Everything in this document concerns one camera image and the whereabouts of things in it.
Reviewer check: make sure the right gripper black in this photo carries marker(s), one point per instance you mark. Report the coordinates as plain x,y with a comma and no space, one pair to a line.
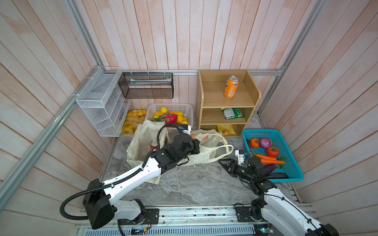
232,162

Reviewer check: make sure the wooden shelf unit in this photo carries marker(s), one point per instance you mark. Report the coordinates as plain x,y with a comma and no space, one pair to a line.
210,99

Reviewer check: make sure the purple onion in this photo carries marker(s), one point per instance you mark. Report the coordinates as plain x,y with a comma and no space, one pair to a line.
265,142

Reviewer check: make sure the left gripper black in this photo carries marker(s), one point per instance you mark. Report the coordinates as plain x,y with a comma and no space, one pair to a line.
195,143

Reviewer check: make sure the white wire rack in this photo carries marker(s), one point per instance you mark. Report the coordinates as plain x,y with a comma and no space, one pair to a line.
103,102

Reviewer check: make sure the yellow lemon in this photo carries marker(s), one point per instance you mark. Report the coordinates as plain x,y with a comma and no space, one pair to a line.
163,110

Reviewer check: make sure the teal plastic basket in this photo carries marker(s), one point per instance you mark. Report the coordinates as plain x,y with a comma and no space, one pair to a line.
291,168

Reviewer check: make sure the yellow chips packet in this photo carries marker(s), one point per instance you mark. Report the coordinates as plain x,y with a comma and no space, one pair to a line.
226,130

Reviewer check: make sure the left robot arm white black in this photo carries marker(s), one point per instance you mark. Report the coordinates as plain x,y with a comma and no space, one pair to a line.
102,200

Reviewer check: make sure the orange soda can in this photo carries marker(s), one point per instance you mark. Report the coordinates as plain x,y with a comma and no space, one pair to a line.
231,86

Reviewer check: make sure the white plastic fruit basket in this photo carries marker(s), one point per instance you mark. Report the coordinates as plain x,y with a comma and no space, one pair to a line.
184,111

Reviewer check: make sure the orange carrot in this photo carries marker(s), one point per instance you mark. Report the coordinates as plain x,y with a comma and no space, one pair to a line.
265,157
270,161

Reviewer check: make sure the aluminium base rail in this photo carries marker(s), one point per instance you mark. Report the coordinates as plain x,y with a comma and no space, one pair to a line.
221,220

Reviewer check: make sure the purple eggplant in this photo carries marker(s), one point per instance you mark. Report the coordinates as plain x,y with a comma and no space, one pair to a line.
268,169

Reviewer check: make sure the red soda can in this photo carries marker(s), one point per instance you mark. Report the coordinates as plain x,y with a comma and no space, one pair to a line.
154,145

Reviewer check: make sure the tray of yellow breads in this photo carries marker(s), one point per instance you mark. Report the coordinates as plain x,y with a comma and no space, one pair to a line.
133,119

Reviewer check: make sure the cream canvas tote bag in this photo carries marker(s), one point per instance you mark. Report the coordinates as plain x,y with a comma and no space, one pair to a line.
140,144

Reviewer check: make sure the pink dragon fruit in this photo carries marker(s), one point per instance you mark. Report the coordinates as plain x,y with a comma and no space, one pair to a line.
168,118

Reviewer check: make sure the dark green cucumber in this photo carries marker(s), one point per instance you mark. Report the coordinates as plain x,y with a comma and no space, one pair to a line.
277,176

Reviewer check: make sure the yellow plastic bag orange print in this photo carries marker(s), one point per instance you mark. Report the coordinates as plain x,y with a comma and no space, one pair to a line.
212,146

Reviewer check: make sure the green snack packet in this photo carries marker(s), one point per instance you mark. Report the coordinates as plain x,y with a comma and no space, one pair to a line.
232,113

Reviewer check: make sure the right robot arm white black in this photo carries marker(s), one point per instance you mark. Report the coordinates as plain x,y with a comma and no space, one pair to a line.
271,204

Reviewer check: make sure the black mesh basket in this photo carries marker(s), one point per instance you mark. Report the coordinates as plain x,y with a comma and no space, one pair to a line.
147,85

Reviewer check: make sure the red tomato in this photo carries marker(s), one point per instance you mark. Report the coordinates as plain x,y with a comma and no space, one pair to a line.
272,151

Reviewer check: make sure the small orange pumpkin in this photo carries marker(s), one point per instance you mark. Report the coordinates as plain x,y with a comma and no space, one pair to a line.
254,143

